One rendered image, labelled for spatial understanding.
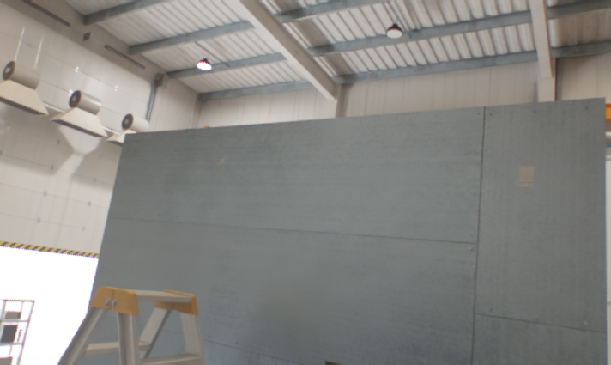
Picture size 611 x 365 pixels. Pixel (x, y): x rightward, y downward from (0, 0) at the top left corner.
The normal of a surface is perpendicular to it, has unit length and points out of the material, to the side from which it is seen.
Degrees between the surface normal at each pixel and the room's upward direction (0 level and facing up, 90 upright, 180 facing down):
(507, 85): 90
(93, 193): 90
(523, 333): 90
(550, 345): 90
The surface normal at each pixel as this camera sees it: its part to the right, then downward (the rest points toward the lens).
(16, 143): 0.85, 0.00
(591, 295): -0.51, -0.25
